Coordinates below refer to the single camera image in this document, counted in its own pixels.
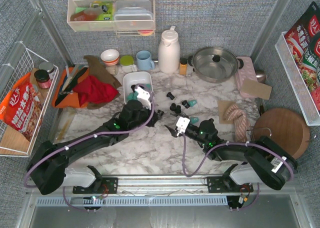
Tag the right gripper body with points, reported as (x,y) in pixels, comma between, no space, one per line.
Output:
(180,128)

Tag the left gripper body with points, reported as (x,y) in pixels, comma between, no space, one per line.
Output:
(153,116)

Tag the white storage basket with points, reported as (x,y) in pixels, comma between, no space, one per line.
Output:
(133,78)

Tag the red cloth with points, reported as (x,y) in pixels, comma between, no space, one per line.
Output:
(91,90)

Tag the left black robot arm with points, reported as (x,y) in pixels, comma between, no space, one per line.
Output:
(49,167)

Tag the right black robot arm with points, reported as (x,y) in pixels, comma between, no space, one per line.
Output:
(268,162)

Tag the white mesh basket right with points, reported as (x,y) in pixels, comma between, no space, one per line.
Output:
(301,92)

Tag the glass spice jar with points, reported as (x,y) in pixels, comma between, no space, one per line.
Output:
(113,69)

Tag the light blue mug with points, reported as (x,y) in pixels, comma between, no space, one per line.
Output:
(144,61)

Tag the green lid sugar jar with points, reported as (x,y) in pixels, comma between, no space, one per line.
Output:
(128,64)

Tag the brown cloth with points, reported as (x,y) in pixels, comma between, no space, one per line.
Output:
(97,69)

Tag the orange striped white bowl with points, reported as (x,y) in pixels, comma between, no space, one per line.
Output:
(110,57)

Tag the cardboard piece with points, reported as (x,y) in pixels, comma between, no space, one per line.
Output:
(256,89)

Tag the steel pot with lid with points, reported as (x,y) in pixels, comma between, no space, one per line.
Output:
(215,64)

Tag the white thermos jug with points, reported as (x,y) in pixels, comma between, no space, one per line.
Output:
(169,51)

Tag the black kitchen knife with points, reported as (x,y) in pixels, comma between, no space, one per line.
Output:
(63,94)

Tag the yellow spice jar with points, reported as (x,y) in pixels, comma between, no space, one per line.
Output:
(183,65)

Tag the pink tray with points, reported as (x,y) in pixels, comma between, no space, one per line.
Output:
(246,71)

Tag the round wooden board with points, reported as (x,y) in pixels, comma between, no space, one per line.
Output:
(289,130)

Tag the red lid jar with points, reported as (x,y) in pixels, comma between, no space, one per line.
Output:
(42,78)

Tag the steel lid jar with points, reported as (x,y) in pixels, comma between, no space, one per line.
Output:
(47,66)

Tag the clear plastic food containers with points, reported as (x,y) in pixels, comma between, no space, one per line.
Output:
(133,15)

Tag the green label bottle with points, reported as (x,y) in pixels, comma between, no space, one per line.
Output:
(109,9)

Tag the orange seasoning packet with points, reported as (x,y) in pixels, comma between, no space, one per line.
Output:
(19,109)

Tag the wire hanger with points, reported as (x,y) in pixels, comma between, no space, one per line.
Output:
(256,133)

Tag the white handle knife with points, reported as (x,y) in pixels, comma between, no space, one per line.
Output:
(69,78)

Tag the clear wall shelf bin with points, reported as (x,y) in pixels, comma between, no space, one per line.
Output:
(81,18)

